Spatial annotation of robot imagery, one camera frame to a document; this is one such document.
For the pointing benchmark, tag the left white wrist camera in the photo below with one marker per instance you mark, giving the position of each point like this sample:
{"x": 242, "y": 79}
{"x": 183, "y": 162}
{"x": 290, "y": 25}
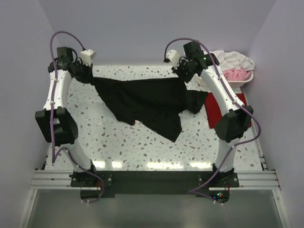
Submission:
{"x": 87, "y": 56}

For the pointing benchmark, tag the pink crumpled t shirt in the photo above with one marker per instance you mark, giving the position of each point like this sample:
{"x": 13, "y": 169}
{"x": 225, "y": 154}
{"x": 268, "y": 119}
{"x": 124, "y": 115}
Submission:
{"x": 237, "y": 75}

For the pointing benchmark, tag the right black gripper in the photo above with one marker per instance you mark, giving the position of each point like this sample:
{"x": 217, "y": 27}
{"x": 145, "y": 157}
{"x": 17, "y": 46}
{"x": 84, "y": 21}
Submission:
{"x": 177, "y": 70}

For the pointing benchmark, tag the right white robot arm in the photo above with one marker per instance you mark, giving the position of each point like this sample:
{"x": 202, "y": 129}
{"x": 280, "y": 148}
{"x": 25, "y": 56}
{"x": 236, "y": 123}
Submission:
{"x": 236, "y": 116}

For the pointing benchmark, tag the black t shirt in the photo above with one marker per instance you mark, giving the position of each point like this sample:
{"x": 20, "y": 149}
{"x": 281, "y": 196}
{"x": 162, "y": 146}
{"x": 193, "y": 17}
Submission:
{"x": 156, "y": 103}

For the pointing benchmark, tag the folded red t shirt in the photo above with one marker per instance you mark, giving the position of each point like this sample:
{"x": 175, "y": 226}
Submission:
{"x": 212, "y": 110}

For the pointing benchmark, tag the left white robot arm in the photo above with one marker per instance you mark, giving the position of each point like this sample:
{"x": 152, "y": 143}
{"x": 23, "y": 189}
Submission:
{"x": 55, "y": 121}

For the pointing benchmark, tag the white crumpled t shirt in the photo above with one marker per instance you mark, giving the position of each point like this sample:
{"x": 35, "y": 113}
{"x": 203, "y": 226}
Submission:
{"x": 233, "y": 60}

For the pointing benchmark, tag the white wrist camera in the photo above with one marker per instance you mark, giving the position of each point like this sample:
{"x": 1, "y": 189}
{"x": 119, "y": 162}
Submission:
{"x": 87, "y": 56}
{"x": 173, "y": 57}

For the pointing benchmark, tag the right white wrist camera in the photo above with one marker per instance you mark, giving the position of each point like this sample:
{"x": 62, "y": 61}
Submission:
{"x": 173, "y": 57}

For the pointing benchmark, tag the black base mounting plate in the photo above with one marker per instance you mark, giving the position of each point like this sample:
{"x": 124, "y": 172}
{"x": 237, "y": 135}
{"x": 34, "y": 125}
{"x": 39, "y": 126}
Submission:
{"x": 108, "y": 184}

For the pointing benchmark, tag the white perforated laundry basket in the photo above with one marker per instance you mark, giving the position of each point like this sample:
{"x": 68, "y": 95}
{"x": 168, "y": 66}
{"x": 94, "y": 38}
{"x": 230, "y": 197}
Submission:
{"x": 238, "y": 84}

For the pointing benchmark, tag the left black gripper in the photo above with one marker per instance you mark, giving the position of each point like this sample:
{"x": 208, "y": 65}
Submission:
{"x": 88, "y": 78}

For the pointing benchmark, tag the aluminium extrusion rail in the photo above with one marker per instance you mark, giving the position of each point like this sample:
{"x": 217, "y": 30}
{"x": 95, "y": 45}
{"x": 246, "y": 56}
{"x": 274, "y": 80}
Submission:
{"x": 248, "y": 180}

